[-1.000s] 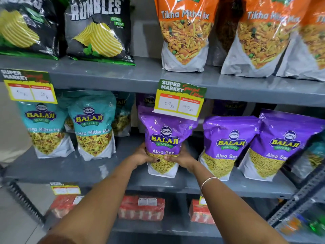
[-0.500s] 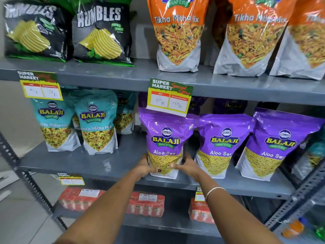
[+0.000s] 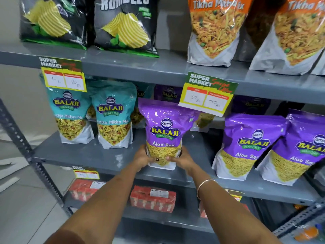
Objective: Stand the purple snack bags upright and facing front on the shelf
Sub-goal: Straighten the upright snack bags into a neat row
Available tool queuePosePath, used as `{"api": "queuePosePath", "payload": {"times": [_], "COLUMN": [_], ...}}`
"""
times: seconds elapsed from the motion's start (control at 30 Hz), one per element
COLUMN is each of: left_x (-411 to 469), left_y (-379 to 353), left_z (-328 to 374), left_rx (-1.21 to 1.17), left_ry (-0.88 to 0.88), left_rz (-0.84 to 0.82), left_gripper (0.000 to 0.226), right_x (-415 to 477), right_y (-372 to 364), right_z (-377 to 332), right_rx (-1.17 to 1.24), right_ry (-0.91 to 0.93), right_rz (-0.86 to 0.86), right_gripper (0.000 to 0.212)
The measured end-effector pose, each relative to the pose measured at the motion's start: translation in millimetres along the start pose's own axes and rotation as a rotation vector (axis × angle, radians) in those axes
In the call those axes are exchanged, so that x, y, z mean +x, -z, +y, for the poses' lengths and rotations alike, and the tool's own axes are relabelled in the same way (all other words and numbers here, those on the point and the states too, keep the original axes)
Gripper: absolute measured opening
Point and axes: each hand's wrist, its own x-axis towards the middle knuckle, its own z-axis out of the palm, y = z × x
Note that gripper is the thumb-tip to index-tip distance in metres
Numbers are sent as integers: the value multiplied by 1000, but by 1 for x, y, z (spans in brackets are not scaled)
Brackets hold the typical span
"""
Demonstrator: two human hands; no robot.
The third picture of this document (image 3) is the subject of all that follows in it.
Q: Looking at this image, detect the person's right hand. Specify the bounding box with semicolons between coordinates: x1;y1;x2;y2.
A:
166;146;198;177

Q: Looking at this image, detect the person's left hand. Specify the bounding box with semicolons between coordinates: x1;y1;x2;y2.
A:
132;145;160;174

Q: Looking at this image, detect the purple snack pouch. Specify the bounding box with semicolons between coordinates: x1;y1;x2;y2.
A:
231;95;271;116
138;97;201;171
211;113;290;181
153;84;184;104
255;109;325;186

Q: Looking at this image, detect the person's left forearm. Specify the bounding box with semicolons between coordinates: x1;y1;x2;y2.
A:
44;167;139;244

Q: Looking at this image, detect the person's right forearm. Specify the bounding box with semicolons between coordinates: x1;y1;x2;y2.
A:
187;168;283;244

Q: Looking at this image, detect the red carton pack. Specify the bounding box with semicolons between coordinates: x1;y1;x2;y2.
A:
68;178;106;202
130;185;177;213

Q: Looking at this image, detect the thin metal bangle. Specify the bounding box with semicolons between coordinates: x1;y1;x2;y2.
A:
197;179;219;201

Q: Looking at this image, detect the teal snack mix pouch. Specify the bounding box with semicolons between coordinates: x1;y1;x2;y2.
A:
39;73;95;145
131;82;156;129
90;81;138;150

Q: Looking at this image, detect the green yellow price tag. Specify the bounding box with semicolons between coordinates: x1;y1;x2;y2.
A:
37;56;87;93
72;166;100;180
178;72;239;117
225;189;245;202

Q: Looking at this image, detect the grey metal shelf rack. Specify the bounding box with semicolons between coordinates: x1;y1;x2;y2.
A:
0;43;325;244

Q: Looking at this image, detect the orange snack mix pouch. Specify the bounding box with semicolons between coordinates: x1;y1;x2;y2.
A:
187;0;255;67
249;0;325;76

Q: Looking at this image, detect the black potato chips bag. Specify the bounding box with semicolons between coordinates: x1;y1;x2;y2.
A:
94;0;161;58
19;0;90;50

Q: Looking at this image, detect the white cardboard piece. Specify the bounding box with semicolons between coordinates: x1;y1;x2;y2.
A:
0;157;29;180
0;176;20;194

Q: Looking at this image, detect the orange bottle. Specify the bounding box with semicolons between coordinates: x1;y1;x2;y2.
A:
294;226;319;242

